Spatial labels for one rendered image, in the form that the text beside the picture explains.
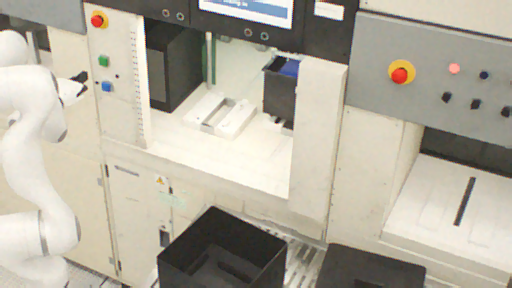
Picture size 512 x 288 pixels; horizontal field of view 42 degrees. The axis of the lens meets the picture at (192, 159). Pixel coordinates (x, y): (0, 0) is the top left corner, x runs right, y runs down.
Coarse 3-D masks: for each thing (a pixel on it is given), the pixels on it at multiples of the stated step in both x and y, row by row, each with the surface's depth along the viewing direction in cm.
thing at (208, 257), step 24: (216, 216) 206; (192, 240) 203; (216, 240) 213; (240, 240) 205; (264, 240) 198; (168, 264) 186; (192, 264) 208; (216, 264) 208; (240, 264) 208; (264, 264) 204
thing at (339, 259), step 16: (336, 256) 197; (352, 256) 197; (368, 256) 196; (384, 256) 196; (320, 272) 192; (336, 272) 192; (352, 272) 192; (368, 272) 191; (384, 272) 191; (400, 272) 191; (416, 272) 191
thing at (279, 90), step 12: (276, 60) 238; (300, 60) 233; (264, 72) 232; (276, 72) 229; (264, 84) 234; (276, 84) 232; (288, 84) 229; (264, 96) 237; (276, 96) 235; (288, 96) 232; (264, 108) 241; (276, 108) 238; (288, 108) 235; (276, 120) 242
